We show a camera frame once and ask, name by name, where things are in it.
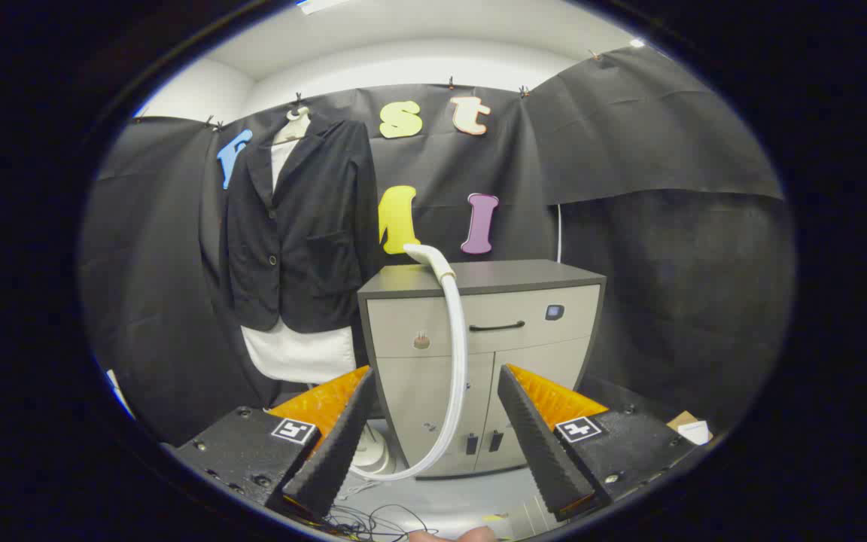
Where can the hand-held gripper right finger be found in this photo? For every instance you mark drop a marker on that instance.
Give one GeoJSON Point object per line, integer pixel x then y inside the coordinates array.
{"type": "Point", "coordinates": [539, 444]}

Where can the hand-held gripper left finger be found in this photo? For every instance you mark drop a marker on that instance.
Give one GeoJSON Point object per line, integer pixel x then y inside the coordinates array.
{"type": "Point", "coordinates": [339, 452]}

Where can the white garment steamer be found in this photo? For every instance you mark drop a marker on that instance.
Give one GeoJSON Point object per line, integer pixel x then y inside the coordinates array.
{"type": "Point", "coordinates": [457, 331]}

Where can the black suit jacket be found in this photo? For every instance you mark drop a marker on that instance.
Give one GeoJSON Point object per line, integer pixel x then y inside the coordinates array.
{"type": "Point", "coordinates": [305, 226]}

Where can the white round stand base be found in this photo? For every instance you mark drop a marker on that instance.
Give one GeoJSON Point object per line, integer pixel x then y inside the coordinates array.
{"type": "Point", "coordinates": [373, 454]}

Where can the grey cabinet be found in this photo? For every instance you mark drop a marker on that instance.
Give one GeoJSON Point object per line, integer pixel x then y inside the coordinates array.
{"type": "Point", "coordinates": [539, 346]}

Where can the white mannequin torso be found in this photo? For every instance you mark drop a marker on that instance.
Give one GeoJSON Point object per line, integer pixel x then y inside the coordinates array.
{"type": "Point", "coordinates": [298, 354]}

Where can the cardboard scrap with paper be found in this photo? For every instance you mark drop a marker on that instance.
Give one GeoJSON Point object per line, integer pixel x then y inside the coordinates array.
{"type": "Point", "coordinates": [693, 430]}

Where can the black backdrop cloth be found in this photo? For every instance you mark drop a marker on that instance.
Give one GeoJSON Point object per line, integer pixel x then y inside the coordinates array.
{"type": "Point", "coordinates": [667, 263]}

